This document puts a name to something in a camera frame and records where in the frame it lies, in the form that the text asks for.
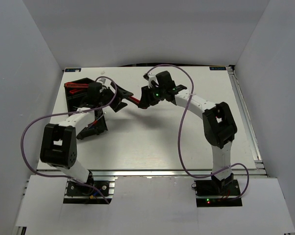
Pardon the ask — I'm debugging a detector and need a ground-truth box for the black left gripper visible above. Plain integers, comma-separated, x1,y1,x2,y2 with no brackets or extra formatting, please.
98,81,133,112

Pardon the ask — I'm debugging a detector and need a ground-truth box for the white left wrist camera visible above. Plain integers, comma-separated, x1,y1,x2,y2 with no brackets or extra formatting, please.
97,77,110,89

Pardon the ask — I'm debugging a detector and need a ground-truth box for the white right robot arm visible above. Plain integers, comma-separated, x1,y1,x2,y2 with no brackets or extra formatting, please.
138,71,237,195

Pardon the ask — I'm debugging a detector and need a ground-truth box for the black compartment tool bin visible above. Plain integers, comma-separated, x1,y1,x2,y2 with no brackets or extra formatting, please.
64,78,108,140

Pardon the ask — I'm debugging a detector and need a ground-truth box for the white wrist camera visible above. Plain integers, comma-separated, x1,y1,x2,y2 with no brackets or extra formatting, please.
143,73,158,88
97,77,110,89

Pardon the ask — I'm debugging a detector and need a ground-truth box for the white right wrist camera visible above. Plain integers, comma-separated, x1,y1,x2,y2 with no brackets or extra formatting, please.
143,73,158,88

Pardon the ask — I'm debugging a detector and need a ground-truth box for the blue label corner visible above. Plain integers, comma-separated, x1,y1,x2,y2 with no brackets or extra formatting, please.
64,68,81,72
209,66,227,71

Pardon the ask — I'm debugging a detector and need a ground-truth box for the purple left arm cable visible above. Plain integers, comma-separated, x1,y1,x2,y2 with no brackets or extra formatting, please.
20,76,118,204

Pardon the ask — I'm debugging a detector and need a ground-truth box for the blue label right corner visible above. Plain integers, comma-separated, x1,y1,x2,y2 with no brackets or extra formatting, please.
209,66,227,71

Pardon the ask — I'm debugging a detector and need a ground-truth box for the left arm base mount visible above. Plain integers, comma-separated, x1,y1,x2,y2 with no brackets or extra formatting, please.
63,178,115,205

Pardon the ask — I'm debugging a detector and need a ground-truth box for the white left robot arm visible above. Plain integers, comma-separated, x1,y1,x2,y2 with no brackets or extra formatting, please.
40,82,133,195

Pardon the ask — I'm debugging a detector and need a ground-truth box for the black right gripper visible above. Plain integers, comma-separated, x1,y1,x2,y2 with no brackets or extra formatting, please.
138,85,166,108

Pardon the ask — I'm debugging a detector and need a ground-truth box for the red folding knife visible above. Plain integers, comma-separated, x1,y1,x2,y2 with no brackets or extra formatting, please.
64,82,89,89

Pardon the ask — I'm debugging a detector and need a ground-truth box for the blue label left corner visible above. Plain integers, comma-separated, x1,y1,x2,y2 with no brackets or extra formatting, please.
64,68,81,72

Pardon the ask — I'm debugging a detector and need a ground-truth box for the blue handle screwdriver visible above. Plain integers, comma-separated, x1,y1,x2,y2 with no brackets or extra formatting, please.
93,112,106,124

